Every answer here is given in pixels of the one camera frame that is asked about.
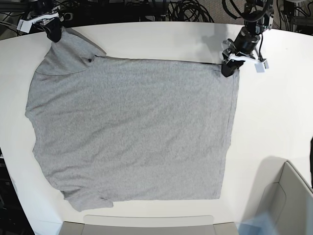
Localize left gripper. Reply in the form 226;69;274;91
221;26;261;76

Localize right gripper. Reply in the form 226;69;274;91
30;11;62;42

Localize grey T-shirt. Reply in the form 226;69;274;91
25;30;239;211

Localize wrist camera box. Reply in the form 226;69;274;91
254;59;269;73
17;20;33;33

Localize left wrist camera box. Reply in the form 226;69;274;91
254;59;269;73

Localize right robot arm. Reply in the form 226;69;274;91
27;0;62;43

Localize grey bin right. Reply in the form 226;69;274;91
257;161;313;235

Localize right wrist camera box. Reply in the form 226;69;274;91
17;20;33;33

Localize blue cloth in corner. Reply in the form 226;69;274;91
237;212;277;235

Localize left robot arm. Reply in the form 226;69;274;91
221;0;274;77

